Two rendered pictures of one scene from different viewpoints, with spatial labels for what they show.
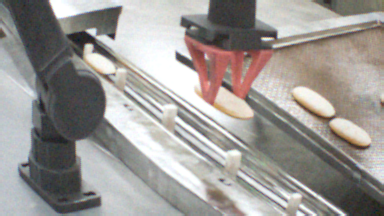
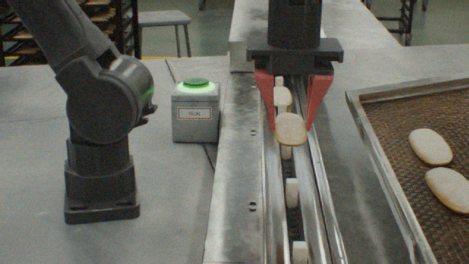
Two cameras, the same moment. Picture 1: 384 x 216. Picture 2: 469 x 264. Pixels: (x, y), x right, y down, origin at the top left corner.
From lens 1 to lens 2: 50 cm
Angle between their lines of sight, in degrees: 33
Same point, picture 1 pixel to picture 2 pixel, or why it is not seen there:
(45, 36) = (53, 28)
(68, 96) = (86, 97)
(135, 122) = (242, 144)
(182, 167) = (232, 185)
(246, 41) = (292, 64)
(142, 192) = (202, 209)
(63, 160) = (94, 164)
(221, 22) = (271, 42)
